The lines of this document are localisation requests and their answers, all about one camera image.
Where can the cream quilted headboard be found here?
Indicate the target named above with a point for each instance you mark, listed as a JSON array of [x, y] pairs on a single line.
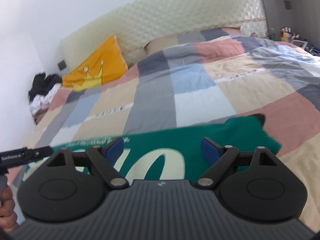
[[175, 12]]

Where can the yellow crown pillow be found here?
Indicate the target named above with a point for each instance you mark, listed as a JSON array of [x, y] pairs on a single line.
[[100, 65]]

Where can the white clothes pile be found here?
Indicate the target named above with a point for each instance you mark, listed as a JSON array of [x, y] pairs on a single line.
[[42, 102]]

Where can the cluster of cosmetic bottles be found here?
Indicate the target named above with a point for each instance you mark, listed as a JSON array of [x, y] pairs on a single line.
[[288, 33]]

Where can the green bottle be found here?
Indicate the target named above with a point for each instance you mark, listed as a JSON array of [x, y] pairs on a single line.
[[272, 35]]

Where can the green hoodie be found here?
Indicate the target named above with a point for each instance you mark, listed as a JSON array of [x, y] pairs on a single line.
[[225, 135]]

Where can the white tablet device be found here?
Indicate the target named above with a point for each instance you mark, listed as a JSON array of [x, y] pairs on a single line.
[[301, 44]]

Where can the yellow bottle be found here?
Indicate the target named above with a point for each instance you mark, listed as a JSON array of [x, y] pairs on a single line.
[[282, 35]]

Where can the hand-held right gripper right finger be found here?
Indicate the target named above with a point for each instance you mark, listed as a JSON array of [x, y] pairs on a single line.
[[208, 147]]

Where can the dark wall switch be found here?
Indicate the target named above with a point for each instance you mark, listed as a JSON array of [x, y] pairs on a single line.
[[62, 65]]

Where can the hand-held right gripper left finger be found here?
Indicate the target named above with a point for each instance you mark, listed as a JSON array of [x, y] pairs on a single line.
[[115, 147]]

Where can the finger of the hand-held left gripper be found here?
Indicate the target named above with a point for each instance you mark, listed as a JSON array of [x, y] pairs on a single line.
[[40, 152]]

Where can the blue tray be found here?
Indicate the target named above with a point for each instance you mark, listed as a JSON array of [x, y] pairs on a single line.
[[313, 49]]

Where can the patchwork pillow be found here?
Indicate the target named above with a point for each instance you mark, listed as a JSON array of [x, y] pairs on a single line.
[[190, 36]]

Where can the wooden nightstand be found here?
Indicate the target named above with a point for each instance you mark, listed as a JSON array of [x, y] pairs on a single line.
[[40, 116]]

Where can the patchwork quilt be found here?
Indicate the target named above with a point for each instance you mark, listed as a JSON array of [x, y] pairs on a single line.
[[190, 87]]

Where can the dark cabinet switch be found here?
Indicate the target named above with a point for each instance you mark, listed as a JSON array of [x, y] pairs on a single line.
[[287, 4]]

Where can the grey wardrobe cabinet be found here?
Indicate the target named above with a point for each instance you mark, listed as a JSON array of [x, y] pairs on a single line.
[[302, 5]]

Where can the black clothes pile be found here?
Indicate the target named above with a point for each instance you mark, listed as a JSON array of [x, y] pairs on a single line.
[[43, 82]]

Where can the person's left hand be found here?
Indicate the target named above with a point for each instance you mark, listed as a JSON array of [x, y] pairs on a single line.
[[7, 212]]

